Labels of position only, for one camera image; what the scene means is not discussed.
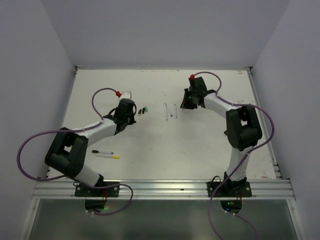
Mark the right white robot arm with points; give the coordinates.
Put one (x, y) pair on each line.
(243, 131)

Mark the green capped white pen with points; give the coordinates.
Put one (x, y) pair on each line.
(166, 115)

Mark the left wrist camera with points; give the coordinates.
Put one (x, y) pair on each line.
(126, 95)

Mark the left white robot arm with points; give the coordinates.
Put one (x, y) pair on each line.
(68, 150)

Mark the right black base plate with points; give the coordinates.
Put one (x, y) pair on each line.
(231, 189)

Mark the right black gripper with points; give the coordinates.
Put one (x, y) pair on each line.
(186, 104)

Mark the aluminium mounting rail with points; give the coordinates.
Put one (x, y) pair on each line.
(266, 189)

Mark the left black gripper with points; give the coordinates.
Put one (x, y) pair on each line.
(132, 120)

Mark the yellow capped white pen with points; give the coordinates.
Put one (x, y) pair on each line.
(108, 156)

